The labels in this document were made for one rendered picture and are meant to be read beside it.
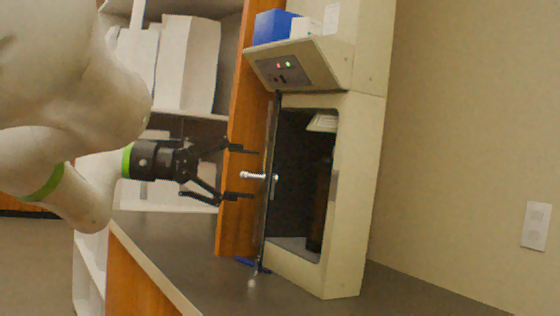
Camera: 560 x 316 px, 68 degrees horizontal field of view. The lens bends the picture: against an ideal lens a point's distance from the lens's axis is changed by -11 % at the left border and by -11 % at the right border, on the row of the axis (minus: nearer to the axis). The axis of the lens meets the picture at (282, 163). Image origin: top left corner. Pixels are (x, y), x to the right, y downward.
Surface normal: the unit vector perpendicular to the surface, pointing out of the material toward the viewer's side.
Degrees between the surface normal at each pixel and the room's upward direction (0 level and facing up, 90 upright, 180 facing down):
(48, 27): 99
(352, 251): 90
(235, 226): 90
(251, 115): 90
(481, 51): 90
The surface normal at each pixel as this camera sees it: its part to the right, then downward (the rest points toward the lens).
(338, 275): 0.53, 0.11
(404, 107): -0.84, -0.07
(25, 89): 0.65, 0.72
